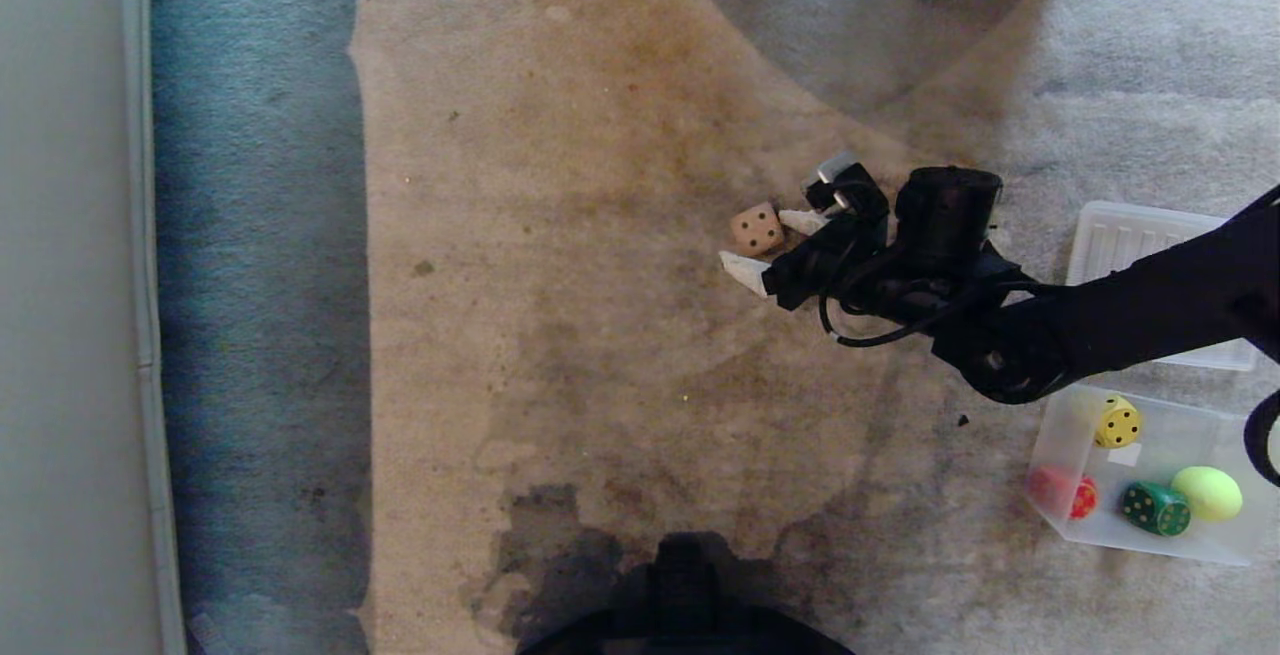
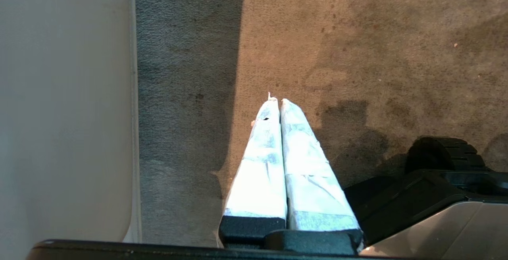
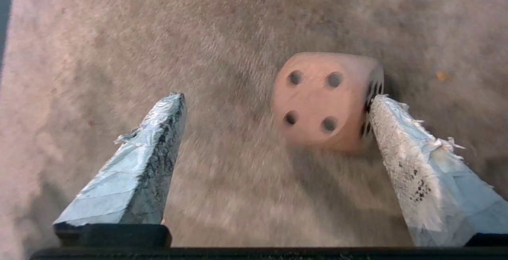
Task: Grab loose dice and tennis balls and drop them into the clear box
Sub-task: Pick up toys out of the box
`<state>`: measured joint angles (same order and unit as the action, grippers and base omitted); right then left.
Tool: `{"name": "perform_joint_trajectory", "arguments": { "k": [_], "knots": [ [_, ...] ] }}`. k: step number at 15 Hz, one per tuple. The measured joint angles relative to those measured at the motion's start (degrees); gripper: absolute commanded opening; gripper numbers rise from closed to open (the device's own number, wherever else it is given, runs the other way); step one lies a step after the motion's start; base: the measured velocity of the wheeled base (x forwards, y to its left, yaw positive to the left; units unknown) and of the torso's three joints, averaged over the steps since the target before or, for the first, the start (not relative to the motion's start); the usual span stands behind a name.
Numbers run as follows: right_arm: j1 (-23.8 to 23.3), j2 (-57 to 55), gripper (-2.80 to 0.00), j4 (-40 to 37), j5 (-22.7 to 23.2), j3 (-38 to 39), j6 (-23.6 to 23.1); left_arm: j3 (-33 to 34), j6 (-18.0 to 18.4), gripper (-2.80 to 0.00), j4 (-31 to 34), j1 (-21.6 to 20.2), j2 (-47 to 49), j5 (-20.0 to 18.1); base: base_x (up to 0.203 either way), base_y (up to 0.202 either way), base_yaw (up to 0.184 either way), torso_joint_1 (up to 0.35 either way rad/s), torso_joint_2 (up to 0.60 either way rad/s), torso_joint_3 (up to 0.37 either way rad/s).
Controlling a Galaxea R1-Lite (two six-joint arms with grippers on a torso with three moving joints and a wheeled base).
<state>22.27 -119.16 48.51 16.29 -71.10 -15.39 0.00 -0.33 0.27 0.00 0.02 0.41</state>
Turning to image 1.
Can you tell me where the clear plastic box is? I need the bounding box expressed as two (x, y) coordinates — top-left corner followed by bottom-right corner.
(1024, 383), (1280, 568)

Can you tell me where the black cable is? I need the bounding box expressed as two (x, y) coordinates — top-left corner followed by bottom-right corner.
(1243, 387), (1280, 488)
(818, 273), (1043, 349)

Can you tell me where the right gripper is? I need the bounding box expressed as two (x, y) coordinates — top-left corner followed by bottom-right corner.
(719, 207), (893, 313)

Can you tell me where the yellow die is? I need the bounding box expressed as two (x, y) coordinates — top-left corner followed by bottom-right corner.
(1094, 394), (1143, 450)

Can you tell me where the yellow-green egg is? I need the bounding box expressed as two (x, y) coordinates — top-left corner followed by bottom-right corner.
(1170, 465), (1245, 524)

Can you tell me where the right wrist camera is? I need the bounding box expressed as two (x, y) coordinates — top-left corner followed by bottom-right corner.
(803, 152), (889, 226)

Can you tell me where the clear plastic lid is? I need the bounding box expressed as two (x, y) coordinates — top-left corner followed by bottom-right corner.
(1064, 200), (1263, 373)

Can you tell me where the green die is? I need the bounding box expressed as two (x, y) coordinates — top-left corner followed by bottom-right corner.
(1120, 480), (1193, 538)

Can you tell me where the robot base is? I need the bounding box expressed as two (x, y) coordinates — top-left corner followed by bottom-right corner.
(514, 531), (857, 655)

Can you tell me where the tan wooden die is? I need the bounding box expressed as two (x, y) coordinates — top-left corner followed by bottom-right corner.
(729, 201), (785, 258)

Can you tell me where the red die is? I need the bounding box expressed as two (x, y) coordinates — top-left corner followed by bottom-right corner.
(1028, 465), (1099, 522)

